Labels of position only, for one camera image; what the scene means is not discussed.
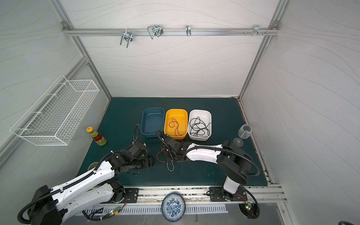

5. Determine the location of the blue plastic bin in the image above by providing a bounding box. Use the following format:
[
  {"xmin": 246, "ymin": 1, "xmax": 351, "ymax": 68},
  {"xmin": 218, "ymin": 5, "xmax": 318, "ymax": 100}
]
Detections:
[{"xmin": 140, "ymin": 107, "xmax": 165, "ymax": 138}]

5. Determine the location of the green table mat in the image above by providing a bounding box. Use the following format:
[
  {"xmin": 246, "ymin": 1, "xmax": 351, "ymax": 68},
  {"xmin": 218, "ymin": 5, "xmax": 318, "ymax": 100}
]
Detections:
[{"xmin": 79, "ymin": 97, "xmax": 244, "ymax": 187}]

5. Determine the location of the beige ceramic mug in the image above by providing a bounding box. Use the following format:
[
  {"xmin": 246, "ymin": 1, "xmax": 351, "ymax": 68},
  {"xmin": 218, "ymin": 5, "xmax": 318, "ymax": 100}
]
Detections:
[{"xmin": 87, "ymin": 162, "xmax": 98, "ymax": 171}]

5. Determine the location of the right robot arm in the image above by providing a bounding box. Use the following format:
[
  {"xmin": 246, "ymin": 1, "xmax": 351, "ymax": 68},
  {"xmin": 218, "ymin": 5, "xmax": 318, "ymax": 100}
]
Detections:
[{"xmin": 156, "ymin": 130, "xmax": 261, "ymax": 201}]

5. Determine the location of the black cable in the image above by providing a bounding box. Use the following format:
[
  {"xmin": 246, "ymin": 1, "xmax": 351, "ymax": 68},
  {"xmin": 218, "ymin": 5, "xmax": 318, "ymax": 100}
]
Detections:
[{"xmin": 189, "ymin": 116, "xmax": 212, "ymax": 138}]

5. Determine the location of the yellow plastic bin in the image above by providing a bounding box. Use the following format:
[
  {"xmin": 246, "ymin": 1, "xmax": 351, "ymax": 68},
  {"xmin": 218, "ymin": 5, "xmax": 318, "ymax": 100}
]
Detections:
[{"xmin": 164, "ymin": 109, "xmax": 188, "ymax": 140}]

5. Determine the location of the white plastic bin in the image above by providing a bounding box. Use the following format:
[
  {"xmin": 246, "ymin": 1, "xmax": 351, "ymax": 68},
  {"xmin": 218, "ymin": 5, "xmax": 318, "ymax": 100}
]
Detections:
[{"xmin": 187, "ymin": 109, "xmax": 212, "ymax": 141}]

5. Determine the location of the red cable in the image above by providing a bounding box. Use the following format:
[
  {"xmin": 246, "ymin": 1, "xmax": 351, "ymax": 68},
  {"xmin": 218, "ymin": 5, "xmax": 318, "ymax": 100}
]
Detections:
[{"xmin": 168, "ymin": 118, "xmax": 183, "ymax": 137}]

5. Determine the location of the white wire basket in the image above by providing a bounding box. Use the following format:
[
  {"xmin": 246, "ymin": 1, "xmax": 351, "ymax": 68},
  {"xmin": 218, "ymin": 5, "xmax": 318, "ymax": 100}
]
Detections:
[{"xmin": 9, "ymin": 75, "xmax": 99, "ymax": 146}]

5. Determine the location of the sauce bottle yellow cap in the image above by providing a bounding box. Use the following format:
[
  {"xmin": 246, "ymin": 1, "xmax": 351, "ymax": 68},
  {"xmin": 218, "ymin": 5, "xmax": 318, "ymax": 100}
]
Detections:
[{"xmin": 86, "ymin": 127, "xmax": 107, "ymax": 146}]

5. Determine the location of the blue white patterned plate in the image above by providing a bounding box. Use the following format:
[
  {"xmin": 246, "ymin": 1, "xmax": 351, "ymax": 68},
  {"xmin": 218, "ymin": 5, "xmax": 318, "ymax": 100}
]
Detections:
[{"xmin": 161, "ymin": 192, "xmax": 186, "ymax": 222}]

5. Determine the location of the metal crossbar rail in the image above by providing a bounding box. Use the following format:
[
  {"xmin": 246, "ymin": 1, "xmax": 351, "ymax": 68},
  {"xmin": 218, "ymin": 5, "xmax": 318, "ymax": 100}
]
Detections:
[{"xmin": 63, "ymin": 25, "xmax": 280, "ymax": 37}]

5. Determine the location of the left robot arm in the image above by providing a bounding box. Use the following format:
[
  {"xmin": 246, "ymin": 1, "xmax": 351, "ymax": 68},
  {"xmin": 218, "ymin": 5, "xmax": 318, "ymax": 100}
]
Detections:
[{"xmin": 17, "ymin": 142, "xmax": 155, "ymax": 225}]

